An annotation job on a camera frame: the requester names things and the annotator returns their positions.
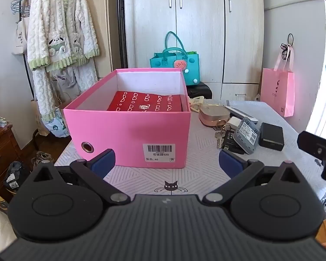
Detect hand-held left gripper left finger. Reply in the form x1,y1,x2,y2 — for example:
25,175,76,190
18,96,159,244
27,148,131,206

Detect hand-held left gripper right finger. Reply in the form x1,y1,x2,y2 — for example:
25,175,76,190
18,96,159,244
202,149,308,205

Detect black labelled battery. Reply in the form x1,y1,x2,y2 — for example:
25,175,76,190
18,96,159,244
221,129,245,155

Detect bunch of keys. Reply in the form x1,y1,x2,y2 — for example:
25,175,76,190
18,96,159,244
215,125,231,150

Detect grey labelled portable router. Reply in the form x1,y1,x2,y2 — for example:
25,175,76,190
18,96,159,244
233,117,261,154

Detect pink cardboard shoe box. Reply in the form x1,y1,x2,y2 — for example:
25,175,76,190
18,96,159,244
63,69,191,169

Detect black power bank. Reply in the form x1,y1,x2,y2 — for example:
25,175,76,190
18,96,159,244
259,122,285,152

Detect white charger plug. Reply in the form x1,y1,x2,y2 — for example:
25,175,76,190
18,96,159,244
228,116,242,131

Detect white and black router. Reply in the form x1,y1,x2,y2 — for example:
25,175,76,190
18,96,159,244
224,105,259,125

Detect rose gold square case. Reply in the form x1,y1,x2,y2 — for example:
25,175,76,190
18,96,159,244
199,105,230,127

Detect white green plastic bag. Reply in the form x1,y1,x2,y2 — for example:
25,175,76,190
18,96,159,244
45,110,70,138

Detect pink paper bag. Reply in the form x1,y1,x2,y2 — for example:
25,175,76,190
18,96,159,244
261,43,295,118

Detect cream claw hair clip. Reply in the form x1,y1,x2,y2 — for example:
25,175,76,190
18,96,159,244
188,96,205,112

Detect brown paper bag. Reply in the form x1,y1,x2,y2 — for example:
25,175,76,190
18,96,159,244
30,92,71,136

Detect black suitcase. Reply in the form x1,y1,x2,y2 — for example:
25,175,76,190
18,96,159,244
186,82,214,100

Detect grey printed garment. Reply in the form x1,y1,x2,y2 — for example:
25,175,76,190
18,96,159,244
50,67,79,101

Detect dark shoe with tag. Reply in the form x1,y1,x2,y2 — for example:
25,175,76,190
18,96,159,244
3,161,30,195

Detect wooden cabinet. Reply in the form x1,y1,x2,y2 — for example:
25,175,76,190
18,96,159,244
0,124,23,202

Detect teal felt handbag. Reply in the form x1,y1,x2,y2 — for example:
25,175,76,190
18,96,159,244
149,31,200,86

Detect black clothes rack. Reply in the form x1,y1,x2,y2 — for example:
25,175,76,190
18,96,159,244
18,0,53,144

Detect white door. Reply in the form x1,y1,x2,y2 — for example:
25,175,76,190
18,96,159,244
261,0,326,142

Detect white tall cabinet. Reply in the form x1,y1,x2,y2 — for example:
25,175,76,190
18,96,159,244
81,0,125,79

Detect black tripod stand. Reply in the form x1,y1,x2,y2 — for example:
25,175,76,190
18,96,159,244
119,0,129,70

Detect white wardrobe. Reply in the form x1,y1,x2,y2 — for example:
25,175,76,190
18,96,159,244
123,0,265,101

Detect white canvas tote bag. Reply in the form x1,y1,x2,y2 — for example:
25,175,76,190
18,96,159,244
11,0,32,55

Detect black cord bundle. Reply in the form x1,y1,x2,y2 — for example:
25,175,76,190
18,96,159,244
280,33,294,60

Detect blue wire hangers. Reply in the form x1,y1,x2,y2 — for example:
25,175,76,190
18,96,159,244
10,0,30,14

